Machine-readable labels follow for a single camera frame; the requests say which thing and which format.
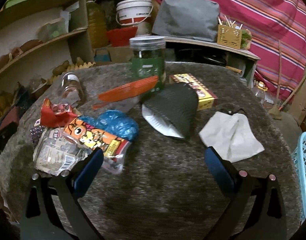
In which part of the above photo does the orange cartoon snack bag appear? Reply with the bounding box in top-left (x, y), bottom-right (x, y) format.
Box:
top-left (64, 118), bottom-right (131, 174)

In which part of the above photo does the blue plastic bag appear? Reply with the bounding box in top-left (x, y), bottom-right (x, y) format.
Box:
top-left (79, 109), bottom-right (139, 142)

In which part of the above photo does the clear printed plastic wrapper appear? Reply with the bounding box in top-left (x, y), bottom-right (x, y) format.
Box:
top-left (33, 128), bottom-right (91, 176)

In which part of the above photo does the clear bubble blister tray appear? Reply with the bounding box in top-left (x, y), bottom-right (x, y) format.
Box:
top-left (30, 125), bottom-right (45, 146)

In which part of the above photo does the light blue plastic basket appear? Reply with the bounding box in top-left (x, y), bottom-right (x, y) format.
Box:
top-left (291, 132), bottom-right (306, 222)

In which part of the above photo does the red crumpled wrapper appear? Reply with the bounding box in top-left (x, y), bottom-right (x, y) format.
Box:
top-left (40, 98), bottom-right (78, 128)

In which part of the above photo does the white crumpled paper napkin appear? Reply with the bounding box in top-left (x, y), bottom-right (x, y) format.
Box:
top-left (199, 112), bottom-right (264, 163)

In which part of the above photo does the small clear spice bottle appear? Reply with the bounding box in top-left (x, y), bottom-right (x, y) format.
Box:
top-left (61, 72), bottom-right (85, 107)

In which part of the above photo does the orange plastic wrapper strip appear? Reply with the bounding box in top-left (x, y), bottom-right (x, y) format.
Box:
top-left (92, 75), bottom-right (158, 109)

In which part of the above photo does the yellow-labelled oil bottle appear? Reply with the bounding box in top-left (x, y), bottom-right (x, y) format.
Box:
top-left (252, 81), bottom-right (267, 104)

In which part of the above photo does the yellow red cardboard box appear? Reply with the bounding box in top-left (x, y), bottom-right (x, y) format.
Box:
top-left (169, 73), bottom-right (218, 111)

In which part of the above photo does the wooden curved shelf unit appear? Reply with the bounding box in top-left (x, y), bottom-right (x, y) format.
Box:
top-left (0, 0), bottom-right (95, 86)

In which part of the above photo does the green-labelled clear jar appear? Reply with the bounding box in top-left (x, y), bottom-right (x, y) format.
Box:
top-left (129, 36), bottom-right (166, 92)

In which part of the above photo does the red plastic basket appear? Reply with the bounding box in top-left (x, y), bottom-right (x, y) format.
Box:
top-left (106, 27), bottom-right (138, 47)

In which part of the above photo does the large cooking oil bottle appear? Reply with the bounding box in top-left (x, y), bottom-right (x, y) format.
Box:
top-left (86, 0), bottom-right (109, 49)

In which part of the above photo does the grey wooden cabinet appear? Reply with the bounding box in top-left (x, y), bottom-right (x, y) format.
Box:
top-left (165, 37), bottom-right (260, 88)

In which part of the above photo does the white plastic bucket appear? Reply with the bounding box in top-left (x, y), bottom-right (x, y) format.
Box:
top-left (116, 0), bottom-right (154, 36)

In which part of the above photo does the striped red curtain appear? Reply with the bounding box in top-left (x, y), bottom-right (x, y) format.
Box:
top-left (144, 0), bottom-right (306, 102)

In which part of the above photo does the grey fabric cover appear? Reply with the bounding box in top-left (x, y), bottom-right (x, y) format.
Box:
top-left (152, 0), bottom-right (220, 42)

